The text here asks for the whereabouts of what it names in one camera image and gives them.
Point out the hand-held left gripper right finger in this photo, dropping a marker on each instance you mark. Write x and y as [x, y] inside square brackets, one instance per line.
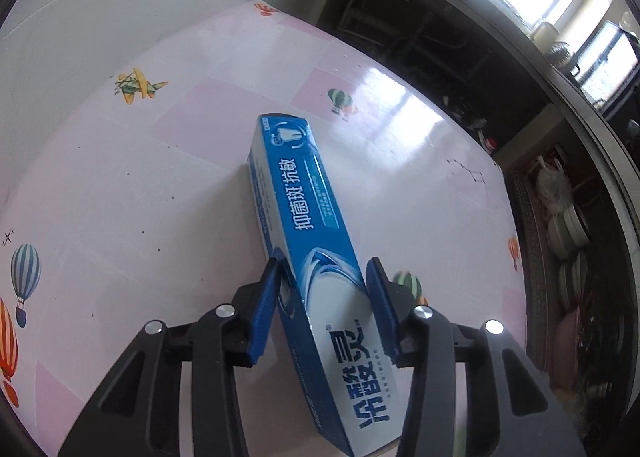
[382, 307]

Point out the blue toothpaste box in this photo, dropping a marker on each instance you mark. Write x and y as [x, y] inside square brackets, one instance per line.
[310, 217]

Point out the white folding table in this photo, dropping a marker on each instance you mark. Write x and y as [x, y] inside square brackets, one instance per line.
[125, 187]

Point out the concrete kitchen counter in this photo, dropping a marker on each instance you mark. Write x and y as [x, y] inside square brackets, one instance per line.
[590, 112]

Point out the perforated metal shelf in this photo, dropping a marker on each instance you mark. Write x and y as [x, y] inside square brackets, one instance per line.
[530, 262]

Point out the stack of white bowls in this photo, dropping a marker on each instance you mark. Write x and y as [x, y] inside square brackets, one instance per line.
[565, 232]

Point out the white plastic bag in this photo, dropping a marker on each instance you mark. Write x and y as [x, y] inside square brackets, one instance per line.
[552, 182]

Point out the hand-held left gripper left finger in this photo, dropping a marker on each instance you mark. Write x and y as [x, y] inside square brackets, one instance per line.
[265, 307]

